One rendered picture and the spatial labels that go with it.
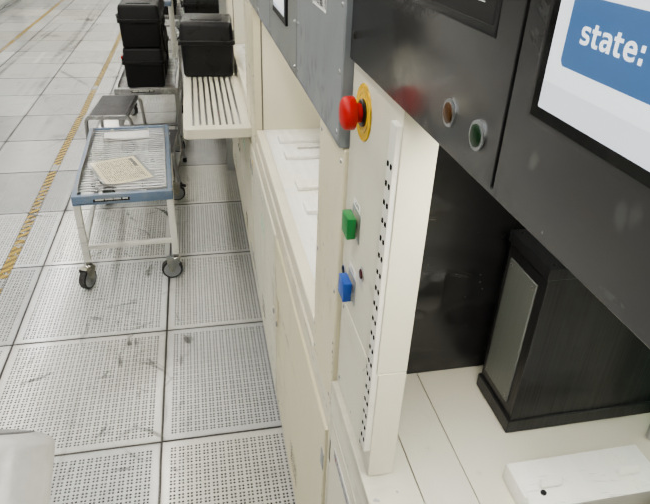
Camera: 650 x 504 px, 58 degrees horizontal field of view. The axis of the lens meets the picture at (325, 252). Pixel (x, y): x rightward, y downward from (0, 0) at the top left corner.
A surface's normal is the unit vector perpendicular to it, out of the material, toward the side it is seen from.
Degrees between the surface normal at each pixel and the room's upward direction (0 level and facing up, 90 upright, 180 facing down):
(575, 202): 90
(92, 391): 0
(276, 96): 90
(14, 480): 68
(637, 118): 90
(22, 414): 0
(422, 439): 0
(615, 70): 90
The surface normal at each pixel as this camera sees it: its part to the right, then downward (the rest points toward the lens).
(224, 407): 0.04, -0.86
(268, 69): 0.20, 0.51
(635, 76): -0.98, 0.07
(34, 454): 0.95, -0.09
